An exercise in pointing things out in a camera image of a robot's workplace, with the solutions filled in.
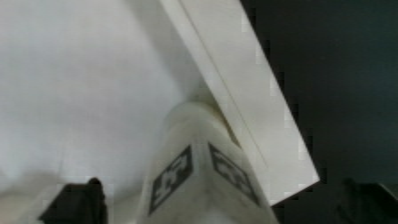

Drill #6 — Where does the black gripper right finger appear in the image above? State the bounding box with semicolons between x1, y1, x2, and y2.
335;179;398;224

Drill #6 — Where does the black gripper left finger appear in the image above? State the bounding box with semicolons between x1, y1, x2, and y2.
38;178;109;224

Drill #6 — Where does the white table leg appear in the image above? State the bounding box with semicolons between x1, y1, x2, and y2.
137;102;279;224

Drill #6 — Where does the white square table top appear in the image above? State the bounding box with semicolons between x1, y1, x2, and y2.
0;0;319;224

